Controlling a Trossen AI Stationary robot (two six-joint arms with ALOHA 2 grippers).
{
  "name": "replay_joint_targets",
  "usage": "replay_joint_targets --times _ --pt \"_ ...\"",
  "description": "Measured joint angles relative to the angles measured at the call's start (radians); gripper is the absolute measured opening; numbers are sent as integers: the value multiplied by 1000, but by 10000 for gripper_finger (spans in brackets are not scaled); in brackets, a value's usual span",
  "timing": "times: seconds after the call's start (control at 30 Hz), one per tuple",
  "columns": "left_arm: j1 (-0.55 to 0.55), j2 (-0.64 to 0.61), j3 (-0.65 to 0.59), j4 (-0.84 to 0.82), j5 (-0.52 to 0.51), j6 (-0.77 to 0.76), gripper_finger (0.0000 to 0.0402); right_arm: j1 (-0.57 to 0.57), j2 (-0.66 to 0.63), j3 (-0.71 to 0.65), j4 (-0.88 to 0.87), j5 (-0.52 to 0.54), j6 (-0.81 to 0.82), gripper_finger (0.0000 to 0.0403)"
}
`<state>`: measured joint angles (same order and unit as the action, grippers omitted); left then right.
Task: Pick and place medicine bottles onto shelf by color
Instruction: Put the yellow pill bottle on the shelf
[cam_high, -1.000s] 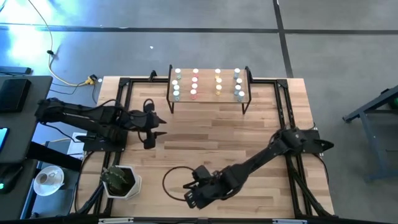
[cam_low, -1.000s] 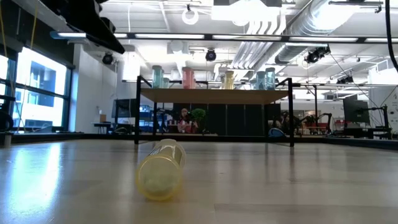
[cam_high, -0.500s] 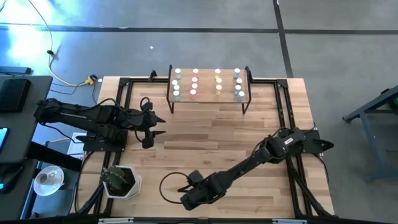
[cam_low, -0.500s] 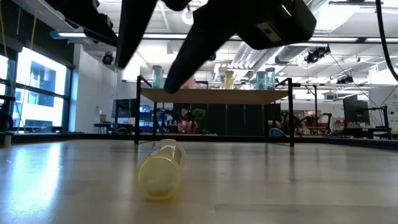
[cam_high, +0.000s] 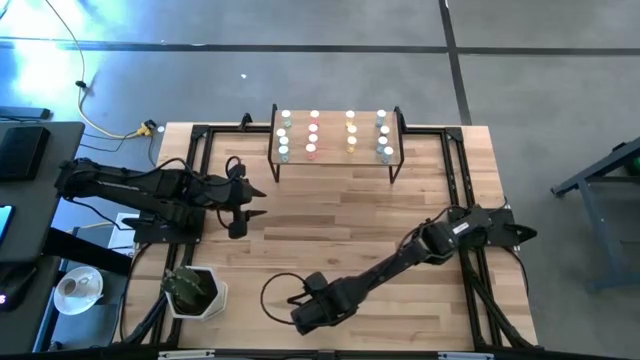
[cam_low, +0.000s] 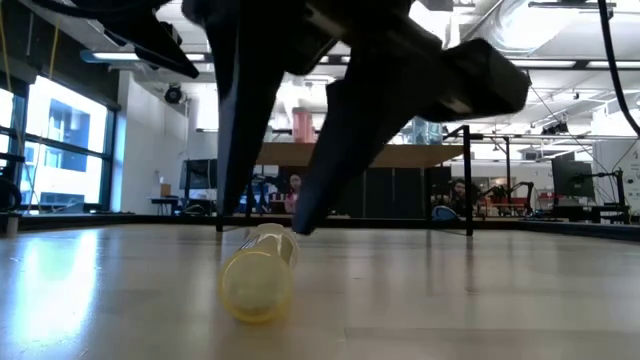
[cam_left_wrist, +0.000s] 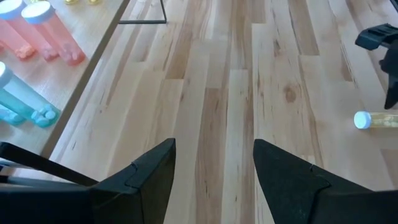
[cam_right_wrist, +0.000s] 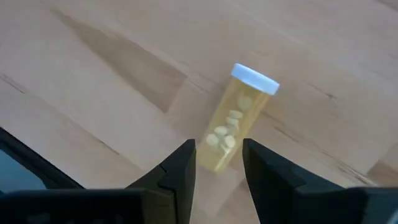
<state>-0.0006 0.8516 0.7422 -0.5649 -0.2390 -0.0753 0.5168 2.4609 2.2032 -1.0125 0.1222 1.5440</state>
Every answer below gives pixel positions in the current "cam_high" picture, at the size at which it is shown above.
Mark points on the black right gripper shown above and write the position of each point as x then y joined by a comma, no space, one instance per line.
325,305

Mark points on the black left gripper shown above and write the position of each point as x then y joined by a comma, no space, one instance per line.
239,227

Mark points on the teal medicine bottle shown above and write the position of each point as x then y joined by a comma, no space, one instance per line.
283,152
286,118
280,132
283,141

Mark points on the pink medicine bottle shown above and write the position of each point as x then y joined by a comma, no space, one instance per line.
313,129
313,138
310,150
314,116

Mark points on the yellow medicine bottle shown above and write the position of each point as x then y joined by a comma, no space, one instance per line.
350,116
352,131
351,143

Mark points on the blue medicine bottle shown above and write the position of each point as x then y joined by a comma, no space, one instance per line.
387,153
382,142
381,116

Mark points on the red pill bottle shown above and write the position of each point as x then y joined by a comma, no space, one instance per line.
384,131

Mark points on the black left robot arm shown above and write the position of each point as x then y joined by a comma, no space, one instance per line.
150,190

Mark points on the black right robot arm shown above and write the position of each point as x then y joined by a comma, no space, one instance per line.
400,260

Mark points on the wooden shelf with black legs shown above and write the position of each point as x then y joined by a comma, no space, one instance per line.
332,155

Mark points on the black clamp knob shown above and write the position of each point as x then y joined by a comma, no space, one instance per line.
245,120

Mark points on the white hexagonal plant pot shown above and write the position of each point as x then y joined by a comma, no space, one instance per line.
217,295

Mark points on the green cactus plant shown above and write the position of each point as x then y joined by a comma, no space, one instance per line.
182,287

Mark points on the white box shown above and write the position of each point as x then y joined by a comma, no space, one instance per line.
120,235

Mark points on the white label strip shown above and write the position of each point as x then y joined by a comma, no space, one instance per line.
465,356
185,355

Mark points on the black support beam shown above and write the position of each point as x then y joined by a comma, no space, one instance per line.
85,250

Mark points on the white cup on saucer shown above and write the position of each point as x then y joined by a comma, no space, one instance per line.
85,300

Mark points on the grey desk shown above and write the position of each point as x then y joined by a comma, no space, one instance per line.
55,225

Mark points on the white coffee cup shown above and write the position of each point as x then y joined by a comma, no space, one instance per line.
67,294

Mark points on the black flat device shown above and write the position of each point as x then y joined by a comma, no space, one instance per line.
25,113

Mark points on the smartphone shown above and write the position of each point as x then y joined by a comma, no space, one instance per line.
5,222

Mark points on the black desk device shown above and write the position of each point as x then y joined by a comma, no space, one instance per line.
10,290

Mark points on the grey metal stand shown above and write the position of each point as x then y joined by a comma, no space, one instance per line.
597,235

